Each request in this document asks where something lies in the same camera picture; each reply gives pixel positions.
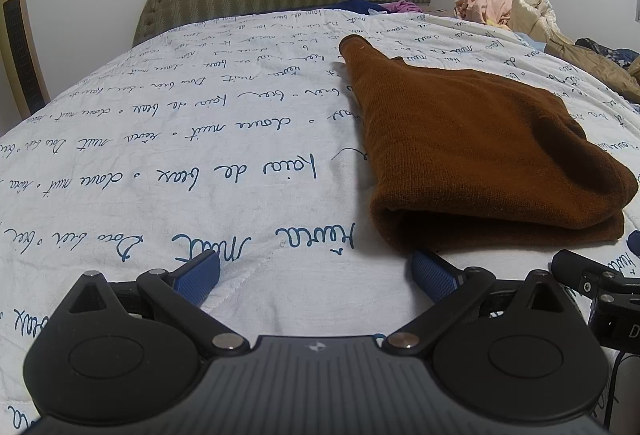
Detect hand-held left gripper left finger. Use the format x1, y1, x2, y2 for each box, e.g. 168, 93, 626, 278
65, 250, 251, 359

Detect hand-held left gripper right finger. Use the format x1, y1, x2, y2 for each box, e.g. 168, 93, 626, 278
382, 250, 572, 354

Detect brown knit sweater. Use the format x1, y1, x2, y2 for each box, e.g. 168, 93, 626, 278
339, 35, 639, 253

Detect white printed blanket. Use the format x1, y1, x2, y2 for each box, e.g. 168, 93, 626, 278
0, 7, 640, 431

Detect dark patterned cloth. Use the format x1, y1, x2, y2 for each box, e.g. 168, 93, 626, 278
575, 37, 640, 69

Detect cream quilted jacket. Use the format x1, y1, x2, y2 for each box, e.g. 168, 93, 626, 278
507, 0, 574, 42

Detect purple cloth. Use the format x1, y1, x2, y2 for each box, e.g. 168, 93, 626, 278
380, 0, 422, 16

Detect pink cloth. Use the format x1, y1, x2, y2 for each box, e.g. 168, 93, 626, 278
454, 0, 517, 26

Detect blue cloth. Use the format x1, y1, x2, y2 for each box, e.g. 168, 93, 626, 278
325, 0, 384, 14

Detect gold tower fan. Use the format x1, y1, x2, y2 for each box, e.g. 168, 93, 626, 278
0, 0, 51, 122

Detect black cable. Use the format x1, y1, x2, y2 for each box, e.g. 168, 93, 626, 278
604, 349, 629, 434

